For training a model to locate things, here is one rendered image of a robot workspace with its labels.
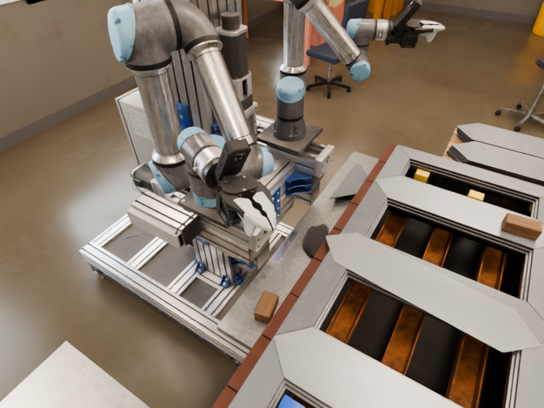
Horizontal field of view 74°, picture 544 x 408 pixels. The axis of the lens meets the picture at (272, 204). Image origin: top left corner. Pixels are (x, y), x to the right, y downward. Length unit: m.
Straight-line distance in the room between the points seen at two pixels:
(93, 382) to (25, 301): 1.75
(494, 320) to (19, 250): 2.79
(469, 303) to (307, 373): 0.59
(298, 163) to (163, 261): 1.06
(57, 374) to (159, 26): 0.84
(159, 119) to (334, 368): 0.85
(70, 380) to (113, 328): 1.34
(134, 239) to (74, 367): 1.48
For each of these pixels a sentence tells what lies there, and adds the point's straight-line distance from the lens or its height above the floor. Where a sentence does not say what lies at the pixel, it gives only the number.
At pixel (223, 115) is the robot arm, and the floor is 1.46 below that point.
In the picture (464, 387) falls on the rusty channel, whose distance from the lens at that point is 1.43.
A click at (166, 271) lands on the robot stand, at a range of 2.20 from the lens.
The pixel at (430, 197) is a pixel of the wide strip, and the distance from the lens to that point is 1.71.
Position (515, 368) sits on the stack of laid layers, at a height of 0.84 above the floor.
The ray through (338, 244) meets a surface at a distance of 1.41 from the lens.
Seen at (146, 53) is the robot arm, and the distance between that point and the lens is 0.95.
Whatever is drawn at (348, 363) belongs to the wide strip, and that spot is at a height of 0.85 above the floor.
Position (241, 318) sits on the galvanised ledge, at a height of 0.68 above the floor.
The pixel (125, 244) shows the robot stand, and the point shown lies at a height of 0.21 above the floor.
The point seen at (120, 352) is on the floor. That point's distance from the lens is 2.26.
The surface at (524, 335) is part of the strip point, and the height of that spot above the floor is 0.85.
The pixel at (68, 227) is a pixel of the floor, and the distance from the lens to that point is 3.04.
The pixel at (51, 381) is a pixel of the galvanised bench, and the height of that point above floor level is 1.05.
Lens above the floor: 1.90
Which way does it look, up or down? 43 degrees down
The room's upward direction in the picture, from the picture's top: 1 degrees counter-clockwise
